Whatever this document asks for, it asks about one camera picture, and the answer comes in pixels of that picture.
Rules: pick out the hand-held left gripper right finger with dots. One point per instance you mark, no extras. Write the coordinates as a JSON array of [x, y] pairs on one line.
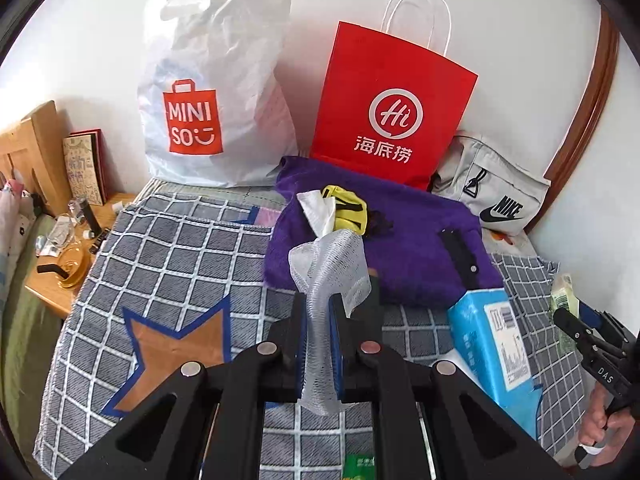
[[336, 350]]

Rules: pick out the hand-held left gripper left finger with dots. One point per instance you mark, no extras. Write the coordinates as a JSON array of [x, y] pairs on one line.
[[301, 360]]

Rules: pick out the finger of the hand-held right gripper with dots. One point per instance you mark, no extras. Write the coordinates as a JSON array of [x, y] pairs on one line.
[[592, 316], [572, 327]]

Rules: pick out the small light green packet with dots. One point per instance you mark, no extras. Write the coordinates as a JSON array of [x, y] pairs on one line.
[[565, 295]]

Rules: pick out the green wipe packet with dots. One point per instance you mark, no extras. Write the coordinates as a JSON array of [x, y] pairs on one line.
[[361, 467]]

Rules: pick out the purple fabric storage basket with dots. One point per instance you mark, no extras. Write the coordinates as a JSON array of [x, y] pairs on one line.
[[415, 240]]

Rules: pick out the person's right hand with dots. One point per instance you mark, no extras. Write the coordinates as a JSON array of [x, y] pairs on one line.
[[597, 425]]

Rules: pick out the blue tissue pack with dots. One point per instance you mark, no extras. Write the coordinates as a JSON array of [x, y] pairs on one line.
[[495, 345]]

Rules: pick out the duck print bed sheet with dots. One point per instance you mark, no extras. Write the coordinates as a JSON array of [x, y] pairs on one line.
[[510, 242]]

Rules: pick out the brown star sticker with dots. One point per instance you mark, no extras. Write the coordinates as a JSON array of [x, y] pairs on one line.
[[170, 350]]

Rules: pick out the grey checked cloth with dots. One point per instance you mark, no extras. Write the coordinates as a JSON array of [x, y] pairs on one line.
[[175, 260]]

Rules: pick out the grey waist bag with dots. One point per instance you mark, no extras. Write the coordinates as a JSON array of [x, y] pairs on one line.
[[495, 185]]

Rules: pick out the red paper bag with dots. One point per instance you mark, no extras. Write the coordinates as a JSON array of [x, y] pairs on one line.
[[390, 110]]

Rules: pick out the amber glass ashtray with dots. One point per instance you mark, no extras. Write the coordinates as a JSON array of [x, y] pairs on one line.
[[75, 262]]

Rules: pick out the wooden nightstand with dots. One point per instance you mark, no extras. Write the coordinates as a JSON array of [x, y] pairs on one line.
[[55, 290]]

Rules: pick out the black rectangular device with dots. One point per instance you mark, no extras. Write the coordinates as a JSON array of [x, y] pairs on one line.
[[90, 215]]

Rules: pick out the crumpled clear wrapper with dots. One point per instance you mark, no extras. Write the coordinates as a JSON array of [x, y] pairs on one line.
[[60, 232]]

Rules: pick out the red book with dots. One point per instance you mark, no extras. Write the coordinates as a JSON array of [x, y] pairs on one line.
[[103, 157]]

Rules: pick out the green bed sheet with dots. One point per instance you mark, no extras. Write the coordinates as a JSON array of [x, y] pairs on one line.
[[20, 320]]

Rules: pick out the doodle cover notebook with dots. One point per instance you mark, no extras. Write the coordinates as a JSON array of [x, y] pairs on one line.
[[85, 170]]

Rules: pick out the white plastic shopping bag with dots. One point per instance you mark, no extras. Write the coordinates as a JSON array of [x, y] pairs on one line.
[[225, 70]]

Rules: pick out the white patterned blanket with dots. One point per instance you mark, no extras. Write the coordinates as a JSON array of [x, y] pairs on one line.
[[12, 210]]

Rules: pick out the wooden headboard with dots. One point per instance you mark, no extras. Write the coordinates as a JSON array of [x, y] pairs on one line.
[[27, 150]]

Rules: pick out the brown wooden door frame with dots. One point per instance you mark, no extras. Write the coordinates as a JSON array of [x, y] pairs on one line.
[[585, 100]]

